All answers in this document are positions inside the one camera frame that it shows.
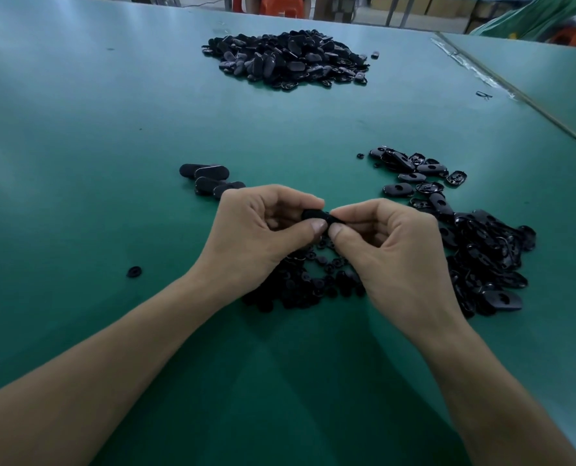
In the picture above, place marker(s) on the person's left hand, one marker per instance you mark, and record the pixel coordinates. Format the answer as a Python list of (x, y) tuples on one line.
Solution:
[(249, 242)]

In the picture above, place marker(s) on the person's right hand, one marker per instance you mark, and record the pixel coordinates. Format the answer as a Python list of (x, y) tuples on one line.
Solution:
[(404, 272)]

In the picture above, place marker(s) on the pile of small black buttons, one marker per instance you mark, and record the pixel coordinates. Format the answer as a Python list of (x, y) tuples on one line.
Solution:
[(303, 286)]

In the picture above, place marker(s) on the pile of black oval shells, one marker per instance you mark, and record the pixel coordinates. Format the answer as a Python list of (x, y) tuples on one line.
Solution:
[(487, 262)]

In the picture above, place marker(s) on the lone black ring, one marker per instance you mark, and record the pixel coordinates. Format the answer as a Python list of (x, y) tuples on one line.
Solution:
[(135, 272)]

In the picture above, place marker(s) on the person's left forearm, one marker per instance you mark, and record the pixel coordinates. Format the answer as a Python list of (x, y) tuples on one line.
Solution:
[(84, 383)]

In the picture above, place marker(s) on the person's right forearm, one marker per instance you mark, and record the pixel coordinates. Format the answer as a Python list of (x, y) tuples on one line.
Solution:
[(506, 407)]

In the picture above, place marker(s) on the small black plastic scrap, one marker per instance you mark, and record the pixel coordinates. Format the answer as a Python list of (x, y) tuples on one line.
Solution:
[(484, 94)]

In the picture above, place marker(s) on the small open cardboard box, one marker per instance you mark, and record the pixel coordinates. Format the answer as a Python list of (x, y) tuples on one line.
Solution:
[(336, 6)]

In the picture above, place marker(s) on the green striped bag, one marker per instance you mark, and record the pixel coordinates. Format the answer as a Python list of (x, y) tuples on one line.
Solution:
[(531, 19)]

